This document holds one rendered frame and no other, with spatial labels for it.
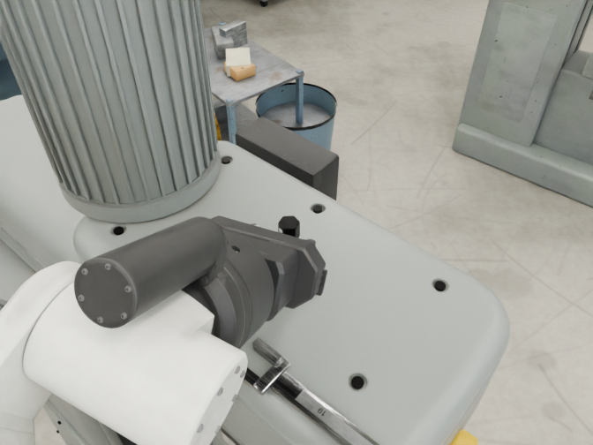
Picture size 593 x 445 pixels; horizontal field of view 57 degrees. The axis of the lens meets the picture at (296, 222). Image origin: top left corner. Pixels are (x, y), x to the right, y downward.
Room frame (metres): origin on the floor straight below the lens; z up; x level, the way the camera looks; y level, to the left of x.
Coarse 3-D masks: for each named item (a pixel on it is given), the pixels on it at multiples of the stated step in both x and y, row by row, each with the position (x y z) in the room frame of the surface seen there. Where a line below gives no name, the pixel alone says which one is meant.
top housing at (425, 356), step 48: (240, 192) 0.50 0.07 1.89; (288, 192) 0.50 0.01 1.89; (96, 240) 0.42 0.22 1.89; (336, 240) 0.42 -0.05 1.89; (384, 240) 0.42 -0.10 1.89; (336, 288) 0.35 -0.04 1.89; (384, 288) 0.35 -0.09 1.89; (432, 288) 0.35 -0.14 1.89; (480, 288) 0.35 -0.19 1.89; (288, 336) 0.29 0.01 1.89; (336, 336) 0.29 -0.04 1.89; (384, 336) 0.29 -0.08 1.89; (432, 336) 0.29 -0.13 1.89; (480, 336) 0.29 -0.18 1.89; (336, 384) 0.24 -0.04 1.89; (384, 384) 0.24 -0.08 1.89; (432, 384) 0.24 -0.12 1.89; (480, 384) 0.25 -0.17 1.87; (240, 432) 0.25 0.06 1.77; (288, 432) 0.21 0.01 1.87; (384, 432) 0.20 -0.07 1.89; (432, 432) 0.20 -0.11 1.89
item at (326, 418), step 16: (272, 352) 0.27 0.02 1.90; (272, 368) 0.25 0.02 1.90; (288, 368) 0.25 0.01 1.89; (256, 384) 0.24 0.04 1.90; (272, 384) 0.24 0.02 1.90; (288, 384) 0.24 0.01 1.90; (288, 400) 0.22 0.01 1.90; (304, 400) 0.22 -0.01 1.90; (320, 400) 0.22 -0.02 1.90; (304, 416) 0.21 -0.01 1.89; (320, 416) 0.21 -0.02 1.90; (336, 416) 0.21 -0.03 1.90; (336, 432) 0.19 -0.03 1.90; (352, 432) 0.19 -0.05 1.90
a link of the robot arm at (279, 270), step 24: (216, 216) 0.34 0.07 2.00; (240, 240) 0.26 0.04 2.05; (264, 240) 0.31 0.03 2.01; (288, 240) 0.31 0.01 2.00; (240, 264) 0.23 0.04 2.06; (264, 264) 0.25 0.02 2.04; (288, 264) 0.27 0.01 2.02; (312, 264) 0.29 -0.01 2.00; (264, 288) 0.23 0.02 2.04; (288, 288) 0.27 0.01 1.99; (312, 288) 0.28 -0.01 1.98; (264, 312) 0.22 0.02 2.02
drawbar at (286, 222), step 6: (282, 216) 0.39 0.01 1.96; (288, 216) 0.39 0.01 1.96; (294, 216) 0.39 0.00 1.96; (282, 222) 0.38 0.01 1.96; (288, 222) 0.38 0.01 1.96; (294, 222) 0.38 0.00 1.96; (282, 228) 0.37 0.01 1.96; (288, 228) 0.37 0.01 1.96; (294, 228) 0.37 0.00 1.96; (288, 234) 0.37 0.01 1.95; (294, 234) 0.37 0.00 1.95
